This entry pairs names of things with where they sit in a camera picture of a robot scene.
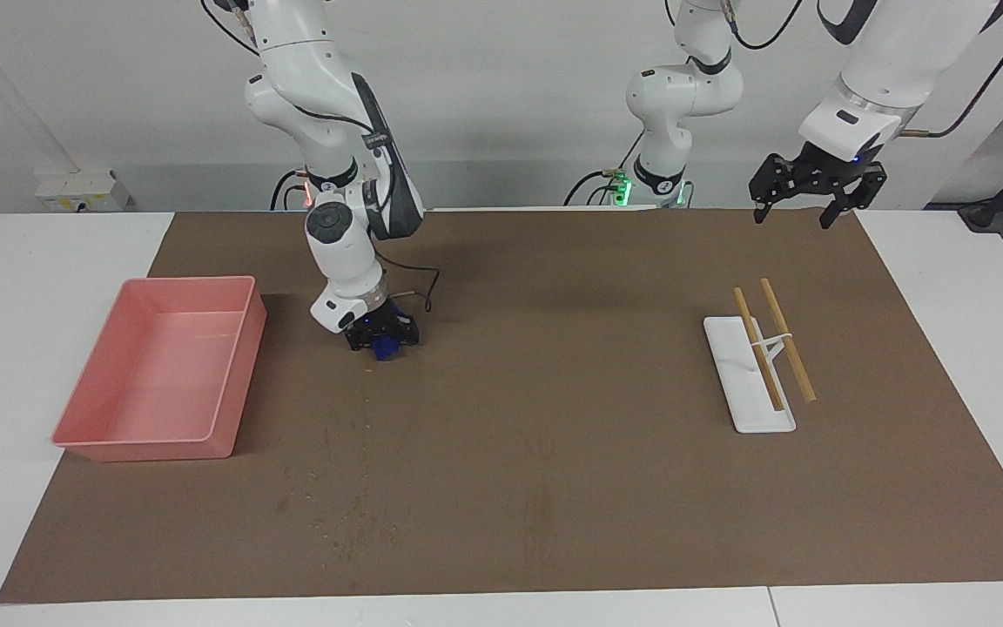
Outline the white wall socket box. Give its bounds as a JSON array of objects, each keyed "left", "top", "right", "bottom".
[{"left": 36, "top": 170, "right": 133, "bottom": 213}]

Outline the black base cable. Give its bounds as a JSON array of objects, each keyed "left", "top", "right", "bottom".
[
  {"left": 271, "top": 170, "right": 307, "bottom": 212},
  {"left": 564, "top": 129, "right": 646, "bottom": 207}
]

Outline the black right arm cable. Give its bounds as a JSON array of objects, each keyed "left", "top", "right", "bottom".
[{"left": 201, "top": 0, "right": 442, "bottom": 315}]

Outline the black right base cable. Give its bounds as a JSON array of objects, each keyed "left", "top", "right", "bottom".
[{"left": 271, "top": 170, "right": 307, "bottom": 212}]

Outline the pink plastic bin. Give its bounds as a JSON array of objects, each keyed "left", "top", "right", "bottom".
[{"left": 51, "top": 276, "right": 268, "bottom": 462}]

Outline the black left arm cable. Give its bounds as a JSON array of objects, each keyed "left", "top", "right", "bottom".
[{"left": 724, "top": 0, "right": 1003, "bottom": 140}]

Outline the white rack tray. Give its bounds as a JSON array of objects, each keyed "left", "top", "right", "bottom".
[{"left": 703, "top": 315, "right": 797, "bottom": 435}]

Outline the wooden rod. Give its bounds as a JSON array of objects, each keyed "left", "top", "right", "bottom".
[
  {"left": 759, "top": 278, "right": 818, "bottom": 405},
  {"left": 733, "top": 287, "right": 786, "bottom": 413}
]

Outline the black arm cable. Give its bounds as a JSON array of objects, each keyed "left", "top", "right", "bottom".
[
  {"left": 201, "top": 0, "right": 442, "bottom": 315},
  {"left": 724, "top": 0, "right": 1003, "bottom": 140}
]

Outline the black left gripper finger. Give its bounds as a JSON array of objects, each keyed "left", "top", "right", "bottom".
[
  {"left": 748, "top": 154, "right": 804, "bottom": 226},
  {"left": 818, "top": 165, "right": 889, "bottom": 231}
]

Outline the brown table mat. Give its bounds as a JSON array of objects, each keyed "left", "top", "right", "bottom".
[{"left": 0, "top": 207, "right": 1003, "bottom": 604}]

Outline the black left base cable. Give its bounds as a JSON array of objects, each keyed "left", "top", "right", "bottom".
[{"left": 564, "top": 129, "right": 646, "bottom": 207}]

